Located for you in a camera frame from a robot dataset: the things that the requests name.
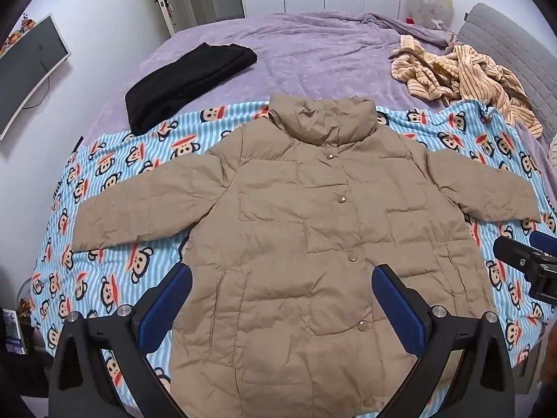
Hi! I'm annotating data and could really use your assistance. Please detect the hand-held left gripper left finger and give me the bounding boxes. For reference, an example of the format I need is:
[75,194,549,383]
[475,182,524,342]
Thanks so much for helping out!
[48,262,193,418]

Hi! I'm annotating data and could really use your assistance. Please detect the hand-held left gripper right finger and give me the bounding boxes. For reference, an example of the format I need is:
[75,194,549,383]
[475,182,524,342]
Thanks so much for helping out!
[371,263,516,418]

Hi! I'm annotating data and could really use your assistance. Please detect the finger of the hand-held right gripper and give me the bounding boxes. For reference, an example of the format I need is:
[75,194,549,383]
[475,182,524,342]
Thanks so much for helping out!
[495,235,557,302]
[529,230,557,258]

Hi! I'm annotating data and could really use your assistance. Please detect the tan puffer jacket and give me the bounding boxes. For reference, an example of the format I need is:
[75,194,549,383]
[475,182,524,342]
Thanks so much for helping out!
[71,93,539,418]

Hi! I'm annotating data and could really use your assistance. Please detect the monkey print striped blanket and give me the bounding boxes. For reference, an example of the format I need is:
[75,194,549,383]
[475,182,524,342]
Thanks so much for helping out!
[30,96,557,401]

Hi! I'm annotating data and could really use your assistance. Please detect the brown patterned item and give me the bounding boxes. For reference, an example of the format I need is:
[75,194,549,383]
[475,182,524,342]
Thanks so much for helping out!
[17,298,36,327]

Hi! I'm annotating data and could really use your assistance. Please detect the book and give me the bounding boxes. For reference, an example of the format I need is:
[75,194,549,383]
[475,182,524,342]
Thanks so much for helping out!
[2,309,27,355]

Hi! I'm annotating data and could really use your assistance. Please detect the beige striped fleece garment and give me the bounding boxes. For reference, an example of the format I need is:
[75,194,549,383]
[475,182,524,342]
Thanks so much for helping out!
[389,35,544,137]

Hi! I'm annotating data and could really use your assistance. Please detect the grey padded headboard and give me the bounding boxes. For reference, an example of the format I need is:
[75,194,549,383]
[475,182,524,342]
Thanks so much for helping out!
[453,3,557,144]

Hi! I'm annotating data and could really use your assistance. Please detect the folded black cloth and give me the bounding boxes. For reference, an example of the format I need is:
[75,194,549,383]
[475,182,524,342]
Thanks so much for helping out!
[125,42,258,137]

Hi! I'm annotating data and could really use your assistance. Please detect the purple bedspread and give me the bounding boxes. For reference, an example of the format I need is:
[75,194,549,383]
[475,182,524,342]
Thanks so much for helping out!
[80,11,557,210]

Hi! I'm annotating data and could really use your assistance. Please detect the covered standing fan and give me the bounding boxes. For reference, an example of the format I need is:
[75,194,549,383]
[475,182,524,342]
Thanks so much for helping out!
[402,0,455,31]

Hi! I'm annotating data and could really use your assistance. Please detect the small figures on monitor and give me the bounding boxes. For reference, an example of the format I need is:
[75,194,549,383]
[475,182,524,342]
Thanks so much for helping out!
[2,13,38,46]

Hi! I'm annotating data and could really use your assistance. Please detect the wall-mounted monitor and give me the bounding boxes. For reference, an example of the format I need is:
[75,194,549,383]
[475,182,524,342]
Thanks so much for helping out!
[0,13,71,141]

